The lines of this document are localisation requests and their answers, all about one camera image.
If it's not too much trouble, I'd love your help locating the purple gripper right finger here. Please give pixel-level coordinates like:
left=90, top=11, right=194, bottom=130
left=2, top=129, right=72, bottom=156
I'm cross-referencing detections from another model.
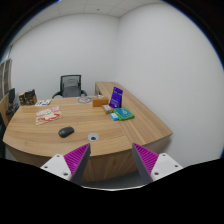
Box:
left=132, top=143, right=182, bottom=184

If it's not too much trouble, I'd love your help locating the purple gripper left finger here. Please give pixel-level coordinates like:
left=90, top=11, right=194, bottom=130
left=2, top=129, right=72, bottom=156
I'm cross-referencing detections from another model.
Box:
left=41, top=144, right=91, bottom=185

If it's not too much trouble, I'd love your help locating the black computer mouse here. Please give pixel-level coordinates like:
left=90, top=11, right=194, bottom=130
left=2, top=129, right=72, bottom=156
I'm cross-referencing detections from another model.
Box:
left=58, top=126, right=74, bottom=138

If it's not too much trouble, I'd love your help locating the pink patterned mouse pad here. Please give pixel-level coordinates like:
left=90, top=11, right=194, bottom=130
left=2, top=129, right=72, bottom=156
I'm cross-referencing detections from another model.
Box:
left=36, top=106, right=62, bottom=125

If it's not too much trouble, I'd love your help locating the wooden office desk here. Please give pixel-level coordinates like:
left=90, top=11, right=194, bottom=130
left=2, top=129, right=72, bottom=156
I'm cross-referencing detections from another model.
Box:
left=3, top=90, right=172, bottom=182

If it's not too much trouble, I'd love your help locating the green flat box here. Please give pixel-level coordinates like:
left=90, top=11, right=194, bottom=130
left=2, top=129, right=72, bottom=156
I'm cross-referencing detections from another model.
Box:
left=114, top=108, right=134, bottom=120

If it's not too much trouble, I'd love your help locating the small blue box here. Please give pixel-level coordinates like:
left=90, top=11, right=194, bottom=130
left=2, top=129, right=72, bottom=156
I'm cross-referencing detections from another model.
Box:
left=110, top=113, right=119, bottom=121

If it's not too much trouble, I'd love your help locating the small tan box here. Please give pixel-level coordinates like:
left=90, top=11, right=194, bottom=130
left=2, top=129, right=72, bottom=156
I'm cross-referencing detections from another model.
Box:
left=102, top=105, right=113, bottom=114

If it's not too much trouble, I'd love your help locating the round grey coaster disc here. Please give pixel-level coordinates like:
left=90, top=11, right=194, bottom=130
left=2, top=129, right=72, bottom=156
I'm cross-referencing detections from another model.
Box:
left=77, top=96, right=92, bottom=104

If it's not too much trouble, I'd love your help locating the white green leaflet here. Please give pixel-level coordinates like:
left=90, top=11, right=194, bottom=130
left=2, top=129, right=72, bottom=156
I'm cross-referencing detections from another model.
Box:
left=35, top=99, right=51, bottom=106

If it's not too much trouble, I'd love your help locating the orange tissue box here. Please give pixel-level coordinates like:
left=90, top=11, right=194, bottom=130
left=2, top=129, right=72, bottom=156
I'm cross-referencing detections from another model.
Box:
left=92, top=97, right=109, bottom=107

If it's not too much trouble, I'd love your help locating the purple standing sign card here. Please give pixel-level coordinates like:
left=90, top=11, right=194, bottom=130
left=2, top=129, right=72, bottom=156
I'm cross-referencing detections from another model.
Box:
left=109, top=87, right=123, bottom=109

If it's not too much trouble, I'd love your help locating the dark brown cardboard box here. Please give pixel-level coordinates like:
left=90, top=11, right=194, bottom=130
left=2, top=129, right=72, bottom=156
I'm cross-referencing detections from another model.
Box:
left=24, top=89, right=37, bottom=105

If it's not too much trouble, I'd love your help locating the black mesh office chair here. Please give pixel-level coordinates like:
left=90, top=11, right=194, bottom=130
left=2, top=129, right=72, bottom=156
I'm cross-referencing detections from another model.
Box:
left=53, top=75, right=87, bottom=98

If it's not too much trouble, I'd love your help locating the black side chair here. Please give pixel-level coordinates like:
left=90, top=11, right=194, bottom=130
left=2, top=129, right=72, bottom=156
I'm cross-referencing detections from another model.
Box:
left=6, top=88, right=19, bottom=115

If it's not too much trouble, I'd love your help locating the small brown cardboard box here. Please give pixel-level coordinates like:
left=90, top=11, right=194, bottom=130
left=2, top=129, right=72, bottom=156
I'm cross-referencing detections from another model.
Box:
left=19, top=92, right=26, bottom=106

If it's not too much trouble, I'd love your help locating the wooden bookshelf cabinet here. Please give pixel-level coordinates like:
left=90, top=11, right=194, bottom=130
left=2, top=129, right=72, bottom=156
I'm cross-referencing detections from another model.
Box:
left=0, top=59, right=12, bottom=101

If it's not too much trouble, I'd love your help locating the desk cable grommet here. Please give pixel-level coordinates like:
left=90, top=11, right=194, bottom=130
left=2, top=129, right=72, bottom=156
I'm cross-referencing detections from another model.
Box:
left=88, top=133, right=99, bottom=141

